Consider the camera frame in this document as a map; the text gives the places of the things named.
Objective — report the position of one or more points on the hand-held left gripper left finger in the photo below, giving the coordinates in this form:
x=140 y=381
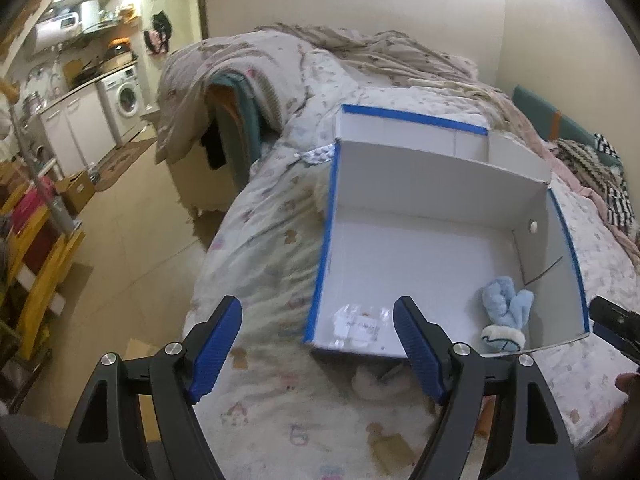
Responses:
x=215 y=347

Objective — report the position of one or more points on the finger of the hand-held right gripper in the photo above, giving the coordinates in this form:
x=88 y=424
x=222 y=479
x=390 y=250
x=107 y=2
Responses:
x=612 y=312
x=622 y=347

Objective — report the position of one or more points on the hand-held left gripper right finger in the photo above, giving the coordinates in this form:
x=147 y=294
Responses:
x=417 y=350

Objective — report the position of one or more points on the white plush toy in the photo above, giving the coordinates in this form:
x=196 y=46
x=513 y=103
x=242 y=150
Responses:
x=375 y=385

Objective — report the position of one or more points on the blue plush sock white cuff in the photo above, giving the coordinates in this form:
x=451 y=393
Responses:
x=505 y=305

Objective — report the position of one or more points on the white cardboard box blue tape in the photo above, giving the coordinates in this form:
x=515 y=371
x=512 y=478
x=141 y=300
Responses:
x=425 y=240

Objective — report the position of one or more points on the person's right hand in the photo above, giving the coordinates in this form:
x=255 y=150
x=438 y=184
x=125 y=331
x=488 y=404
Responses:
x=625 y=385

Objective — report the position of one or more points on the clear plastic bag white label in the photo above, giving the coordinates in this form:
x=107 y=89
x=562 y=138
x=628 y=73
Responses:
x=362 y=325

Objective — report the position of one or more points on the black white striped cloth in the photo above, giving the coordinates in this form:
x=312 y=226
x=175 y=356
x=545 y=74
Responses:
x=617 y=200

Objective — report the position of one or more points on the crochet blanket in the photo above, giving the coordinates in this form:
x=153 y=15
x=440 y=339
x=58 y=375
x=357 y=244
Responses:
x=580 y=160

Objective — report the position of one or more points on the pink blanket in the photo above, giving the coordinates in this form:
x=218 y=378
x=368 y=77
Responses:
x=547 y=142

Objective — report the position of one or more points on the yellow wooden rack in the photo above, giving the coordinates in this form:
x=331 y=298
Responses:
x=45 y=275

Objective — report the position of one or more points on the brown patterned rug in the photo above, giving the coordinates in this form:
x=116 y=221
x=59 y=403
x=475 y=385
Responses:
x=125 y=160

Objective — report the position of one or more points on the brown cardboard box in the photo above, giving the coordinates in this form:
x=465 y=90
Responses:
x=77 y=190

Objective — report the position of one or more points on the teal headboard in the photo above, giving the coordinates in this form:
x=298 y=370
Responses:
x=540 y=110

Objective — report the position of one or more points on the silver blister pack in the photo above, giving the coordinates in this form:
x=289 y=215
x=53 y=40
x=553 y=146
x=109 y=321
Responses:
x=316 y=153

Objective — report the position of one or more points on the teal towel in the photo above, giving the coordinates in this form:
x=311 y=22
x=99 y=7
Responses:
x=247 y=120

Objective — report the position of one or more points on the red bag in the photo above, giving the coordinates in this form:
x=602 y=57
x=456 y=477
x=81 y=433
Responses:
x=27 y=210

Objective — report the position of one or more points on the grey metal pole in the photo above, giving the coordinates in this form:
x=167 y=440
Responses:
x=42 y=180

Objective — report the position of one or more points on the white kitchen cabinet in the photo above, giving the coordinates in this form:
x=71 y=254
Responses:
x=80 y=125

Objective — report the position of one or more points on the white washing machine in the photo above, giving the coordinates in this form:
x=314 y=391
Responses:
x=127 y=97

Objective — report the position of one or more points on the beige patterned quilt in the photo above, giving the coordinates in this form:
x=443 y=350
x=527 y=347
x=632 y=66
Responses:
x=250 y=60

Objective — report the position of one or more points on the hanging clothes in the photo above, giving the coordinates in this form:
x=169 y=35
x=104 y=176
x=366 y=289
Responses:
x=159 y=32

